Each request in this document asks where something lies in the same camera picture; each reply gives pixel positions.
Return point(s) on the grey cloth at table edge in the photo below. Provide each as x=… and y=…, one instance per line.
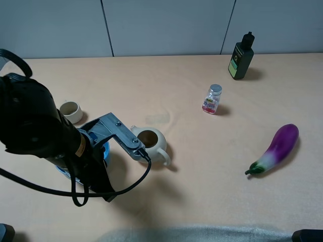
x=196, y=233

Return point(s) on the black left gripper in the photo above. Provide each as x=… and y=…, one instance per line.
x=81, y=152

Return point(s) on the black object bottom left corner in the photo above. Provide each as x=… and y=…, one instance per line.
x=7, y=233

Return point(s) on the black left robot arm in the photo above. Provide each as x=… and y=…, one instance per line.
x=32, y=125

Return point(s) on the beige ceramic cup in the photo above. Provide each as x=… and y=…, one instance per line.
x=71, y=111

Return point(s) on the purple toy eggplant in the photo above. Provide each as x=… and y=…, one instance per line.
x=281, y=146

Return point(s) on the black bottle with green label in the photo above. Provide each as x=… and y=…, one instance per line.
x=241, y=57

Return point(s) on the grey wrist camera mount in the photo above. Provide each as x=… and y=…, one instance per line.
x=109, y=126

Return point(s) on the black object corner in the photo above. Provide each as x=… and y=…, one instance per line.
x=308, y=235
x=7, y=233

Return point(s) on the blue plastic bowl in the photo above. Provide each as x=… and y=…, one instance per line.
x=107, y=151

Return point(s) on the beige ceramic teapot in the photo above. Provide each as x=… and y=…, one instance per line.
x=154, y=142

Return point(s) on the small clear candy bottle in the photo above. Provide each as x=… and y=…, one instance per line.
x=212, y=99

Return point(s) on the black object bottom right corner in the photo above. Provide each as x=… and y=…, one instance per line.
x=308, y=235

